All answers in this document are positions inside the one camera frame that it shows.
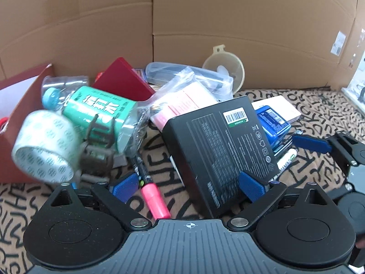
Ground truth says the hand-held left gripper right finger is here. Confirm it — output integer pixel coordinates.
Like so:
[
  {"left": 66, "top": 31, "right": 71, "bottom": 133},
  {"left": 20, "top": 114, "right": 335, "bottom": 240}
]
[{"left": 227, "top": 172, "right": 329, "bottom": 232}]

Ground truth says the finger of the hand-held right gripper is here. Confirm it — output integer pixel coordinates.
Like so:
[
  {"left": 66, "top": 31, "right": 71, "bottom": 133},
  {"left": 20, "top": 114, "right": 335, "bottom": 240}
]
[{"left": 292, "top": 132, "right": 365, "bottom": 178}]

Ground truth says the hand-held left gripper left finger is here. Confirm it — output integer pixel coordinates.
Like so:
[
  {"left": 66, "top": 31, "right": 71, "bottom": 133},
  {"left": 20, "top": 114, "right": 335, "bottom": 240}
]
[{"left": 51, "top": 173, "right": 151, "bottom": 232}]

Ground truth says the black box with barcode label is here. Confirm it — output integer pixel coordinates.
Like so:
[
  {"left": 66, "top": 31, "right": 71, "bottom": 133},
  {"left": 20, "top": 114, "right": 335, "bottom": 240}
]
[{"left": 161, "top": 95, "right": 281, "bottom": 219}]

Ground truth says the black marker pen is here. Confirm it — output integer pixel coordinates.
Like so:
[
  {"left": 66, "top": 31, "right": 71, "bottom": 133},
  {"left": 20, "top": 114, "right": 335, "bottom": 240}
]
[{"left": 134, "top": 153, "right": 153, "bottom": 187}]

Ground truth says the dark pen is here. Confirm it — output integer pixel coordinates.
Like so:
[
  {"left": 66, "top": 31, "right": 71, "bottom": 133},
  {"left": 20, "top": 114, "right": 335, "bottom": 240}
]
[{"left": 272, "top": 133, "right": 295, "bottom": 155}]

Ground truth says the white marker pen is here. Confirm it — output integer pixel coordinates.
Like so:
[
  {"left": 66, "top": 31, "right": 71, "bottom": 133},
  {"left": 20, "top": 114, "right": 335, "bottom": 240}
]
[{"left": 275, "top": 148, "right": 297, "bottom": 172}]

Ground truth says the pink highlighter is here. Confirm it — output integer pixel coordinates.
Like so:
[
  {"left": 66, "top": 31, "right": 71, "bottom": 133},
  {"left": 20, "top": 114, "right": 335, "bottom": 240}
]
[{"left": 141, "top": 183, "right": 172, "bottom": 220}]

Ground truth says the blue box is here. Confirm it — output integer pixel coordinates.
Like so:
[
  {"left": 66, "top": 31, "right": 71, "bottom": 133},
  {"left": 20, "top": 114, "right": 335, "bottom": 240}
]
[{"left": 255, "top": 105, "right": 292, "bottom": 149}]

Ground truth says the brown binder clip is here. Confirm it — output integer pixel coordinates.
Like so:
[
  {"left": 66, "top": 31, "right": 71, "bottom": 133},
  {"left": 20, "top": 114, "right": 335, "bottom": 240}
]
[{"left": 80, "top": 114, "right": 128, "bottom": 182}]

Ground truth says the white flat box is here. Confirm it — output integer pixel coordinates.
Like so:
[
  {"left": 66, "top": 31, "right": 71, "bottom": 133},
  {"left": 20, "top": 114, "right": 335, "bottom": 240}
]
[{"left": 251, "top": 95, "right": 302, "bottom": 123}]

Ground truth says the white object with black print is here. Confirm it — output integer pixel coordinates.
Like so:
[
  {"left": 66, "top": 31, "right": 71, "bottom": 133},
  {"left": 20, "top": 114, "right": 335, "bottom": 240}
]
[{"left": 341, "top": 63, "right": 365, "bottom": 104}]

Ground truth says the green can in plastic bag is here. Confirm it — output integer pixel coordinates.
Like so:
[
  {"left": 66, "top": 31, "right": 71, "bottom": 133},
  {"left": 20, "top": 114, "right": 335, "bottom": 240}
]
[{"left": 61, "top": 86, "right": 139, "bottom": 153}]

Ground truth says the clear tape roll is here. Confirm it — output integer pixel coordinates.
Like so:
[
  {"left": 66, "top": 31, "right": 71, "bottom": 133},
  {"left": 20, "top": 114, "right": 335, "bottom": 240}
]
[{"left": 11, "top": 110, "right": 83, "bottom": 183}]

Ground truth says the white shipping label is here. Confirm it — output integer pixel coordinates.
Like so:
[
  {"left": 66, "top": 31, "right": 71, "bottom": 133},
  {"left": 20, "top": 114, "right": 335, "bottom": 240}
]
[{"left": 331, "top": 31, "right": 347, "bottom": 56}]

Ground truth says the dark red box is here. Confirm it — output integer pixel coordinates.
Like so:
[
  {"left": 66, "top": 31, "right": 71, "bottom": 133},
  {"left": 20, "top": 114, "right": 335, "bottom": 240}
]
[{"left": 91, "top": 57, "right": 156, "bottom": 102}]

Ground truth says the zip bag with pink packets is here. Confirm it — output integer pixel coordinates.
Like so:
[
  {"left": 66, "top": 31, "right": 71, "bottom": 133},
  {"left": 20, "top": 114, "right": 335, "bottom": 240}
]
[{"left": 137, "top": 66, "right": 226, "bottom": 132}]

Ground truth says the translucent plastic funnel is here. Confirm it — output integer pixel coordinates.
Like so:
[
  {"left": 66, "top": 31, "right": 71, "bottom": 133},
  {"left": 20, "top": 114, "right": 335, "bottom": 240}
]
[{"left": 202, "top": 44, "right": 245, "bottom": 92}]

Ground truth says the clear bottle with teal cap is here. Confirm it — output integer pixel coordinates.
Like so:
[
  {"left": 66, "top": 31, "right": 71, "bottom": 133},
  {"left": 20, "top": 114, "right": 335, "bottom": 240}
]
[{"left": 41, "top": 76, "right": 89, "bottom": 112}]

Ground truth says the red paper bag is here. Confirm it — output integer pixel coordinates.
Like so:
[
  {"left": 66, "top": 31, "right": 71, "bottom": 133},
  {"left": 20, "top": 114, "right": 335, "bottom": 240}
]
[{"left": 0, "top": 63, "right": 75, "bottom": 184}]

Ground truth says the clear plastic case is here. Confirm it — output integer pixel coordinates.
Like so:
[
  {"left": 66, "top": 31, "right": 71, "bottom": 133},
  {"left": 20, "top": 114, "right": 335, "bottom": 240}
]
[{"left": 145, "top": 62, "right": 234, "bottom": 97}]

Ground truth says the large cardboard box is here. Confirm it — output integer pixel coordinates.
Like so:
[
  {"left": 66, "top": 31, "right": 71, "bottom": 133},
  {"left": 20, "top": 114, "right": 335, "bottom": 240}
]
[{"left": 0, "top": 0, "right": 365, "bottom": 92}]

